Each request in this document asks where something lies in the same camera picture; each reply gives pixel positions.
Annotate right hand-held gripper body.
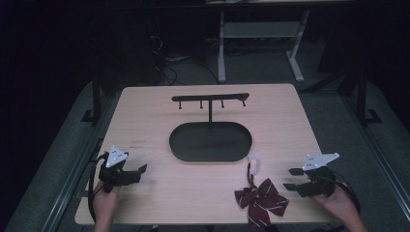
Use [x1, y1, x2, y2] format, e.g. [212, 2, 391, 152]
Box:
[297, 152, 340, 198]

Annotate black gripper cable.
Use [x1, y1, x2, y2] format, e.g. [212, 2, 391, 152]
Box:
[333, 171, 363, 215]
[87, 151, 110, 224]

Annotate grey metal desk frame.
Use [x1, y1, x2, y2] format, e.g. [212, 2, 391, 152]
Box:
[217, 9, 311, 83]

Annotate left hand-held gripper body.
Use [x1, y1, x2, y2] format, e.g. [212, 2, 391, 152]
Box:
[98, 144, 137, 194]

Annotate black floor cables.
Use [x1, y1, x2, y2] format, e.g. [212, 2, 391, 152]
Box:
[147, 34, 220, 87]

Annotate black stand post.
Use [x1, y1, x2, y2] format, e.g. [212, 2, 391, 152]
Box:
[355, 69, 384, 126]
[80, 72, 104, 126]

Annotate dark red striped bow tie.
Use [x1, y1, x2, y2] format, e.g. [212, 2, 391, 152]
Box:
[234, 154, 290, 231]

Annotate person's left hand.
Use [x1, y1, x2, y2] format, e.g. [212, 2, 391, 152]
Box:
[93, 181, 122, 224]

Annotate black hook rack with tray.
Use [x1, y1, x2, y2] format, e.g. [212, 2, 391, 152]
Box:
[168, 92, 253, 163]

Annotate person's right hand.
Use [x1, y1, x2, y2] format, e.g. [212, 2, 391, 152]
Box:
[310, 182, 361, 224]

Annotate grey metal floor rail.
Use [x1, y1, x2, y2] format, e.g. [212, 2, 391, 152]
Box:
[4, 93, 112, 232]
[339, 93, 410, 211]

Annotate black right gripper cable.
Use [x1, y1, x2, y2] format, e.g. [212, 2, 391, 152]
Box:
[333, 171, 363, 215]

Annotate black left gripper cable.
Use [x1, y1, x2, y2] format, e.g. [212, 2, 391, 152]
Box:
[87, 151, 110, 224]

